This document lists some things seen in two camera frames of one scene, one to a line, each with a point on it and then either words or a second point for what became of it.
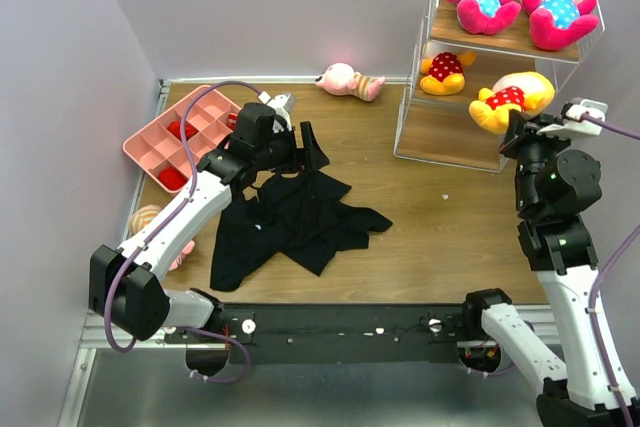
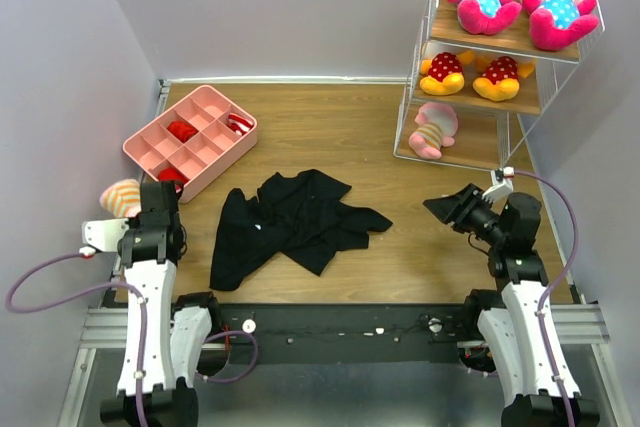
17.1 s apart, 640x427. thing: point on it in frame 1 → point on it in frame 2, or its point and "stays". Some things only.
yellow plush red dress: x=445 y=73 stays
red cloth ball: x=175 y=126 stays
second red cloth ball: x=172 y=179 stays
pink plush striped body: x=340 y=79 → x=437 y=125
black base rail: x=336 y=333 stays
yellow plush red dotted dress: x=527 y=91 → x=500 y=76
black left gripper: x=311 y=157 → x=133 y=222
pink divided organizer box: x=159 y=147 stays
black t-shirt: x=300 y=216 stays
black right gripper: x=516 y=135 → x=463 y=206
